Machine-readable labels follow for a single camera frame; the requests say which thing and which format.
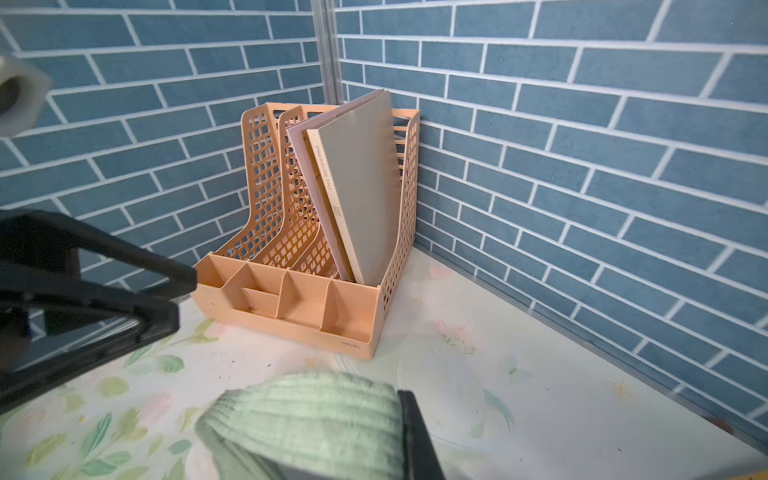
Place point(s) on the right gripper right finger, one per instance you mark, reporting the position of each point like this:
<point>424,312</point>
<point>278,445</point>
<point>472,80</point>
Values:
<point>420,459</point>

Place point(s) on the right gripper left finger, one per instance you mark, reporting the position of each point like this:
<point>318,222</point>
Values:
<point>40,271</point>

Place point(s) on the green corduroy shoulder bag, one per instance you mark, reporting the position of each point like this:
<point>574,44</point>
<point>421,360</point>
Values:
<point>334,425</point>

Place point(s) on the floral table mat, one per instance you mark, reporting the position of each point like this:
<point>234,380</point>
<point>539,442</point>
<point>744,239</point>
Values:
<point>503,396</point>

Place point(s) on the peach plastic file organizer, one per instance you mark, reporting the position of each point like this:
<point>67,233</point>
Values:
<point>277,275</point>

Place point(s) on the pink file folder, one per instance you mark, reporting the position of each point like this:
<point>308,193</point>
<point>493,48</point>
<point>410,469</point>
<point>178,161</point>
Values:
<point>304,155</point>

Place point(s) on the beige file folder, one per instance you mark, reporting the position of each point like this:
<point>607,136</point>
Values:
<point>357,158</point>

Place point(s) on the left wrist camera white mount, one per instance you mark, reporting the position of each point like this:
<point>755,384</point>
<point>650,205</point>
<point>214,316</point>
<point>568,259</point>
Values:
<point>23,93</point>

